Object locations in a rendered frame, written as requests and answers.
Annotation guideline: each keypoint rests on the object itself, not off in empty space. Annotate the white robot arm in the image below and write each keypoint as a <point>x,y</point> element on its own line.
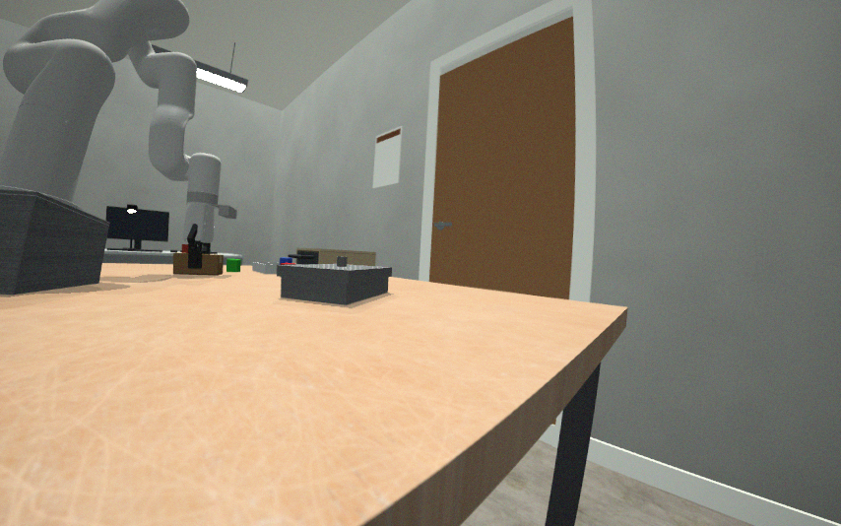
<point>65,82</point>

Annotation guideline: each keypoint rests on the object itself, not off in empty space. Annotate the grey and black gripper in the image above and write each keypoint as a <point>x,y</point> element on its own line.
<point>199,218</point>

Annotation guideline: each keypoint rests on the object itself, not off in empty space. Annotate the brown cardboard box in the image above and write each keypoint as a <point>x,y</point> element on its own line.
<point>212,264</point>

